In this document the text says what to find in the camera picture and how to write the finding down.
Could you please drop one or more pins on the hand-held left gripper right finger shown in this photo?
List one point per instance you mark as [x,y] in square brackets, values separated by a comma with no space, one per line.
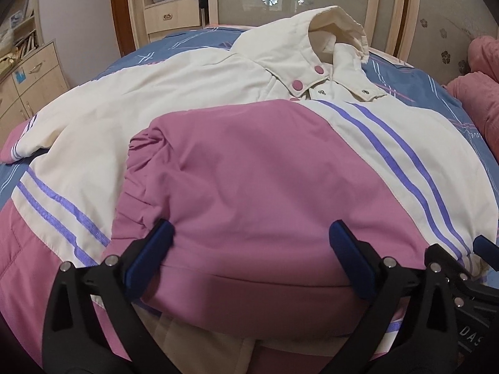
[351,257]

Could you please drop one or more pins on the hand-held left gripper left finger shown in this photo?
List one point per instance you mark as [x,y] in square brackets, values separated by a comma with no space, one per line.
[150,253]

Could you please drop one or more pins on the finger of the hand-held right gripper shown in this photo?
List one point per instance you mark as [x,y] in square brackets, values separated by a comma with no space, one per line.
[485,249]
[448,257]

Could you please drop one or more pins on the pink and cream jacket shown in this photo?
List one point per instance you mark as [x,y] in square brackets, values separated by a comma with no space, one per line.
[241,171]

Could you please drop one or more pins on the pink fleece blanket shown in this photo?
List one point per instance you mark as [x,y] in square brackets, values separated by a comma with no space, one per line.
[479,93]

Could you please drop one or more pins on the light wooden drawer cabinet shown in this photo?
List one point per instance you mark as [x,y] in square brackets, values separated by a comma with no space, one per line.
[31,81]

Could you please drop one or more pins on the blue striped bed sheet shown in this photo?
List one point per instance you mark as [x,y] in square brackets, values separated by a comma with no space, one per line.
[195,41]

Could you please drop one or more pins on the light wooden shelf cabinet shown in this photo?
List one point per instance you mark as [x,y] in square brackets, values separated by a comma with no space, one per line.
[171,17]

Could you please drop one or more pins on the bookshelf with books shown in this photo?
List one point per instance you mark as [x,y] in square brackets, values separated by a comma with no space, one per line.
[19,35]

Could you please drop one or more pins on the brown wooden door frame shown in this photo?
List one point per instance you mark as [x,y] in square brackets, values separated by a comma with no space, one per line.
[119,11]

